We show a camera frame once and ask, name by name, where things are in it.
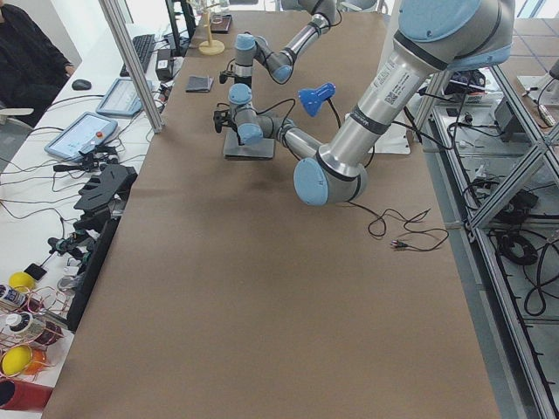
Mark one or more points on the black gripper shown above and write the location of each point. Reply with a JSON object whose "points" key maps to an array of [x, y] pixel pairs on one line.
{"points": [[239, 133], [243, 79]]}

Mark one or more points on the grey laptop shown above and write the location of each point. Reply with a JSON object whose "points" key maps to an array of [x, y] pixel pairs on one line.
{"points": [[262, 151]]}

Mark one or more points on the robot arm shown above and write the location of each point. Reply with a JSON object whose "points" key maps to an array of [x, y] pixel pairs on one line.
{"points": [[431, 37], [271, 48]]}

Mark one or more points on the wooden stand with round base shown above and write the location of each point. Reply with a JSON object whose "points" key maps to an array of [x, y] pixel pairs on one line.
{"points": [[210, 46]]}

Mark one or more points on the folded grey cloth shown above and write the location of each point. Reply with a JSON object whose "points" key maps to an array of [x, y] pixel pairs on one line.
{"points": [[199, 84]]}

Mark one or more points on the blue desk lamp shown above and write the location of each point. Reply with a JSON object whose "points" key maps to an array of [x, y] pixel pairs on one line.
{"points": [[312, 100]]}

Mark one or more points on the black keyboard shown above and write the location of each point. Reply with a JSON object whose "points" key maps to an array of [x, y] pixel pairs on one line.
{"points": [[144, 46]]}

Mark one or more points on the teach pendant tablet far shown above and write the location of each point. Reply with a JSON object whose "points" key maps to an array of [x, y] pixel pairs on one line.
{"points": [[121, 100]]}

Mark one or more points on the teach pendant tablet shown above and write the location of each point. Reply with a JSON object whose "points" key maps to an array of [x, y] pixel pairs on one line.
{"points": [[87, 132], [121, 100]]}

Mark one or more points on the teach pendant tablet near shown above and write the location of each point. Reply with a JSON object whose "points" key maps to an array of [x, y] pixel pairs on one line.
{"points": [[87, 132]]}

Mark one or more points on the black computer mouse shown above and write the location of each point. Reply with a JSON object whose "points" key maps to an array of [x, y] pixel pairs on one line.
{"points": [[81, 85]]}

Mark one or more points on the person in black clothes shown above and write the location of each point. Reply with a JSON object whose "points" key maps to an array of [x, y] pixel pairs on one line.
{"points": [[33, 69]]}

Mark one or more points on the yellow ball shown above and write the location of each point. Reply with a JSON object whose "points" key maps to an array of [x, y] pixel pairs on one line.
{"points": [[16, 360], [22, 281]]}

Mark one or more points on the red cup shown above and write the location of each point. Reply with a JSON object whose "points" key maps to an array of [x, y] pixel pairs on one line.
{"points": [[24, 396]]}

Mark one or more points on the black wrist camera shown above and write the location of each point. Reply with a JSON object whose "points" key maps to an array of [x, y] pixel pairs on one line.
{"points": [[225, 75], [222, 117]]}

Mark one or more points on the aluminium frame post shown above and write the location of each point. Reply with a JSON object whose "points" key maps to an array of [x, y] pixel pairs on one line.
{"points": [[117, 26]]}

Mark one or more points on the black perforated bracket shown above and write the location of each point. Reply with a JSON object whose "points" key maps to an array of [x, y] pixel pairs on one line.
{"points": [[99, 191]]}

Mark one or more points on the aluminium frame rack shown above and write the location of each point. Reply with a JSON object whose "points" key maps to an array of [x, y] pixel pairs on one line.
{"points": [[493, 137]]}

